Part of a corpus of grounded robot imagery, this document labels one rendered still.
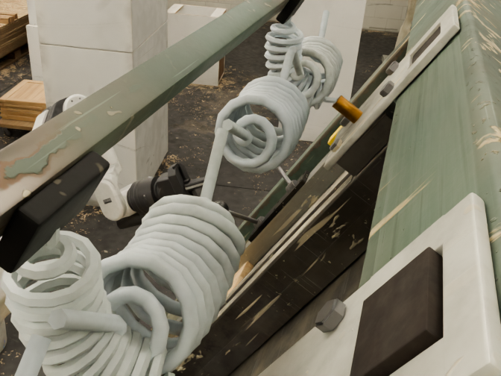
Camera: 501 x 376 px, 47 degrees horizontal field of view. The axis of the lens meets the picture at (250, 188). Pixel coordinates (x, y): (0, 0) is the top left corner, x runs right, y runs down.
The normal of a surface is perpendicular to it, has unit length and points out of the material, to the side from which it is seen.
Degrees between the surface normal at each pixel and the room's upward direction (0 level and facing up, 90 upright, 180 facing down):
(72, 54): 90
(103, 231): 0
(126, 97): 31
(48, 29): 90
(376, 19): 90
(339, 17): 90
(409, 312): 59
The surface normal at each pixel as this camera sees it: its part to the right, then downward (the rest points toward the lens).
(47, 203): 0.55, -0.65
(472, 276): -0.79, -0.61
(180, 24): -0.11, 0.47
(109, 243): 0.07, -0.87
